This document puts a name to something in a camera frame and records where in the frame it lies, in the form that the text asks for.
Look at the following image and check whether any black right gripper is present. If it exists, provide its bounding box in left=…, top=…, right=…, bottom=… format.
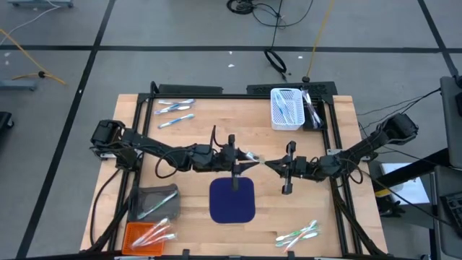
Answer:
left=265, top=140, right=321, bottom=196

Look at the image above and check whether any grey plastic bin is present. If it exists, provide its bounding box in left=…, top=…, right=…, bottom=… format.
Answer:
left=128, top=183, right=181, bottom=223

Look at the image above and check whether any white floor cable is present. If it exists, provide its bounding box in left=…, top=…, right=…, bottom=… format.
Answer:
left=0, top=0, right=63, bottom=37

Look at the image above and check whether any black left base cable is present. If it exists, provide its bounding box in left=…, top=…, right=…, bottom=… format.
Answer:
left=89, top=166, right=123, bottom=252

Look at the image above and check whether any black perforated crate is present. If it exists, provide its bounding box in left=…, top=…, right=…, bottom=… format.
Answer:
left=246, top=81, right=339, bottom=97

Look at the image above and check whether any grey desk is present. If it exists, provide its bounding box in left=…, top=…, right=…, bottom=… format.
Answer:
left=439, top=74, right=462, bottom=170

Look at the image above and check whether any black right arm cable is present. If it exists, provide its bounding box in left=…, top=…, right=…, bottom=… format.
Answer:
left=339, top=157, right=364, bottom=185

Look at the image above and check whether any white paper sheet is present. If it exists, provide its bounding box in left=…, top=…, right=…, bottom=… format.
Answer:
left=380, top=162, right=431, bottom=206

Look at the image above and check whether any yellow hanging cable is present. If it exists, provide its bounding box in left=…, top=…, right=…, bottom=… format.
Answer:
left=0, top=27, right=68, bottom=87
left=302, top=0, right=336, bottom=83

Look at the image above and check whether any white perforated plastic basket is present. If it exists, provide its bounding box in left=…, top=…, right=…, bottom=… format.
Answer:
left=270, top=87, right=306, bottom=131

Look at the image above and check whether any coiled black cable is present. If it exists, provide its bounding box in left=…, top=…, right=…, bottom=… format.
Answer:
left=263, top=48, right=289, bottom=81

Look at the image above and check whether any black caster base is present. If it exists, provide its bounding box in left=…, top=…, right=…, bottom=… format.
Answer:
left=0, top=110, right=15, bottom=130

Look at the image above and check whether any dark blue cloth mat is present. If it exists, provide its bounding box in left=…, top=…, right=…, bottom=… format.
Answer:
left=209, top=176, right=256, bottom=225

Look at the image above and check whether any green toothbrush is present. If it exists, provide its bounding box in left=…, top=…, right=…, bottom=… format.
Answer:
left=244, top=150, right=267, bottom=164
left=275, top=219, right=319, bottom=242
left=276, top=232, right=321, bottom=248
left=136, top=190, right=180, bottom=220

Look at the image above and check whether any black beam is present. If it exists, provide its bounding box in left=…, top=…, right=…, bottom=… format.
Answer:
left=374, top=147, right=452, bottom=189

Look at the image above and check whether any black floor cable bundle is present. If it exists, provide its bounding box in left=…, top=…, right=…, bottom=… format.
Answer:
left=226, top=0, right=315, bottom=29

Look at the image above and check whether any grey cart foot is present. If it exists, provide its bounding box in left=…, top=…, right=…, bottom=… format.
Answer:
left=0, top=79, right=38, bottom=92
left=6, top=0, right=74, bottom=9

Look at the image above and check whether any black left wrist cable loop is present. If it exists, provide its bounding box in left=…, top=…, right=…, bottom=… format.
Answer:
left=209, top=124, right=223, bottom=149

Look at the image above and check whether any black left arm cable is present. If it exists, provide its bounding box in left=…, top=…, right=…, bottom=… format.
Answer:
left=154, top=148, right=181, bottom=180

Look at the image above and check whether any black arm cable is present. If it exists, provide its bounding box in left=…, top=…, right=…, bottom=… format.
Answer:
left=339, top=157, right=364, bottom=185
left=154, top=148, right=181, bottom=180

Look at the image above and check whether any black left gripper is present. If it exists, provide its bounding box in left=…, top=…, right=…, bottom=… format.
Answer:
left=212, top=134, right=261, bottom=192

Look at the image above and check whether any black perforated plastic basket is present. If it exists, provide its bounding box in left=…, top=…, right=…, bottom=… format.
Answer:
left=302, top=88, right=328, bottom=131

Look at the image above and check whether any black keyboard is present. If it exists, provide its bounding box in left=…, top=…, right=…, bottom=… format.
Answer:
left=440, top=191, right=462, bottom=227

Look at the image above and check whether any orange plastic basket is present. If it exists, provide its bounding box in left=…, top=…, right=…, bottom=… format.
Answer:
left=121, top=222, right=167, bottom=257

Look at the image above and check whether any black aluminium table frame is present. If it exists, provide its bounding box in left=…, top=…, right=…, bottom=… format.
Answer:
left=85, top=92, right=390, bottom=259

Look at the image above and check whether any dark toothbrush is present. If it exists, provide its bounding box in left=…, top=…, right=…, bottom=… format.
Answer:
left=304, top=90, right=318, bottom=129
left=306, top=92, right=323, bottom=130

